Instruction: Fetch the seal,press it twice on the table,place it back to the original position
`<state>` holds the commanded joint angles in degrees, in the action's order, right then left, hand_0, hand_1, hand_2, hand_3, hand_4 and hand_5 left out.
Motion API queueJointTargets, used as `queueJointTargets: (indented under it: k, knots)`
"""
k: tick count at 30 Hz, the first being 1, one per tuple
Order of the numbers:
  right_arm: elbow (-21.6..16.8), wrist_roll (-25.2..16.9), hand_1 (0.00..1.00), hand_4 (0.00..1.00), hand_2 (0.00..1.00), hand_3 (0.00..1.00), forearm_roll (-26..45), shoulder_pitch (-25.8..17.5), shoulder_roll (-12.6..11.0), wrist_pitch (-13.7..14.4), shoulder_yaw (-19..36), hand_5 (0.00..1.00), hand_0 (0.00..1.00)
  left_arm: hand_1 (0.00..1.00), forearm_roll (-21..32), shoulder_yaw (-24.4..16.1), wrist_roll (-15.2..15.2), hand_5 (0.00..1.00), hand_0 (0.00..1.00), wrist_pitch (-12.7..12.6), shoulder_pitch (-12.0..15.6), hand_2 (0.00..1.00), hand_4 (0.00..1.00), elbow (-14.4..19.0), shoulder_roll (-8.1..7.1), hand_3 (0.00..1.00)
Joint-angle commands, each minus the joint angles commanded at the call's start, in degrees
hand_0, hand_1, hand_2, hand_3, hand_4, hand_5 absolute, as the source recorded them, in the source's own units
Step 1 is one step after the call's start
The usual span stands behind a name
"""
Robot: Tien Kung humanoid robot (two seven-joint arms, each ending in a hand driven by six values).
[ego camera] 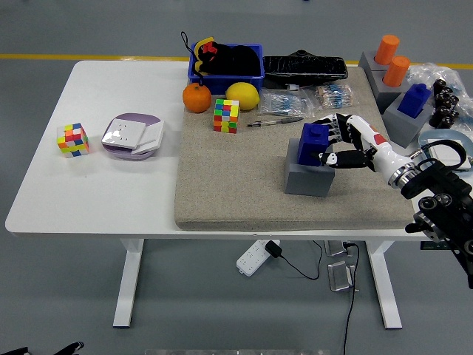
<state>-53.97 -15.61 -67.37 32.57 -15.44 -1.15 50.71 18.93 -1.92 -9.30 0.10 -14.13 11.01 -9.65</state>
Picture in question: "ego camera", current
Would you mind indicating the yellow lemon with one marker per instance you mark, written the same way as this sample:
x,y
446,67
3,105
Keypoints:
x,y
242,96

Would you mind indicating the orange cylinder seal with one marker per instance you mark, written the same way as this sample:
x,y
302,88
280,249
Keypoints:
x,y
387,48
396,72

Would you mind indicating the grey seal base block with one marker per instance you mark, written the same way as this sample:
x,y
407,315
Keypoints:
x,y
403,127
306,181
366,63
384,92

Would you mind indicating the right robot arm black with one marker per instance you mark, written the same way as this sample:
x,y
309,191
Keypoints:
x,y
439,192

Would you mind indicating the black plug adapter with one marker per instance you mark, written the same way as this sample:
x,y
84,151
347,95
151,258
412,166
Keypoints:
x,y
273,248

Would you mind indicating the clear bag blue resistors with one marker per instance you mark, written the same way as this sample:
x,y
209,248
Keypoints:
x,y
284,103

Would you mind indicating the grey ballpoint pen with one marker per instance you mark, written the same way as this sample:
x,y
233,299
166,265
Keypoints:
x,y
281,120

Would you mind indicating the blue square seal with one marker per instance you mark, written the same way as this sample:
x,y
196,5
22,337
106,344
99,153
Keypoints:
x,y
414,101
308,142

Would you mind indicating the clear bag tan resistors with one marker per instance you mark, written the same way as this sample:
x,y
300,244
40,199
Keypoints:
x,y
334,97

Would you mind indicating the white table leg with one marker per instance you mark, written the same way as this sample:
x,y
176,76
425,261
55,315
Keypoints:
x,y
386,288
127,284

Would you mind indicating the black cloth bundle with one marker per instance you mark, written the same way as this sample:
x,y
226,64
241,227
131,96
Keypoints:
x,y
238,61

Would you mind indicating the clear plastic bag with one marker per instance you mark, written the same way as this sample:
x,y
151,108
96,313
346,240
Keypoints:
x,y
428,72

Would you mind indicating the white panel with coloured edge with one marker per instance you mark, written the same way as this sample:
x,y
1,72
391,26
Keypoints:
x,y
447,152

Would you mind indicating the grey-brown mat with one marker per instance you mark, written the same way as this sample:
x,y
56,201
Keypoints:
x,y
236,177

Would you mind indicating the black dotted knobs cluster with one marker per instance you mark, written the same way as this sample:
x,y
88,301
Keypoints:
x,y
445,107

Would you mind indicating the small multicolour puzzle cube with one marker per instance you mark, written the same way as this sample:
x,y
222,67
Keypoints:
x,y
72,140

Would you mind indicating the long black bag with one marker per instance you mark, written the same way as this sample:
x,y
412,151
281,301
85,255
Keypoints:
x,y
306,68

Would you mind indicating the light blue plate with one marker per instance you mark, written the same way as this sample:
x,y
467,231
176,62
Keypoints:
x,y
425,137

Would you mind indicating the white switch panel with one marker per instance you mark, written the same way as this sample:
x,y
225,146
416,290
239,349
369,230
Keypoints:
x,y
152,137

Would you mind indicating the white socket panel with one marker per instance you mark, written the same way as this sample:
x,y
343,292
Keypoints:
x,y
123,134

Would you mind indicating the orange fruit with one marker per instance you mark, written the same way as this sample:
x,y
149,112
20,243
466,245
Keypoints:
x,y
197,98

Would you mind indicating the large multicolour puzzle cube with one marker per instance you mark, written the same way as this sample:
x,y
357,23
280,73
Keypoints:
x,y
226,116

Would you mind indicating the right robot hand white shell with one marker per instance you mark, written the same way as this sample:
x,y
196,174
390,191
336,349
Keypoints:
x,y
380,149

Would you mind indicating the silver metal bracket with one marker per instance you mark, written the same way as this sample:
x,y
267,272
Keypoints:
x,y
340,277
334,248

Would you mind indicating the black table control panel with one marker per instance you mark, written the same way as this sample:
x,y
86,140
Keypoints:
x,y
428,246

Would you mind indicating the white power strip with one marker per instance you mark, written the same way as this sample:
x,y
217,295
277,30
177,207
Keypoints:
x,y
251,259

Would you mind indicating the blue plastic bin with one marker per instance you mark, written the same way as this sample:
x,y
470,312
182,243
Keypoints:
x,y
218,82

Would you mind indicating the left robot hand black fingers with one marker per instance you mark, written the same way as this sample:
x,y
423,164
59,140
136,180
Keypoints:
x,y
68,349

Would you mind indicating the small white connector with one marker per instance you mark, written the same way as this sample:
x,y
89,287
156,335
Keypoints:
x,y
293,87

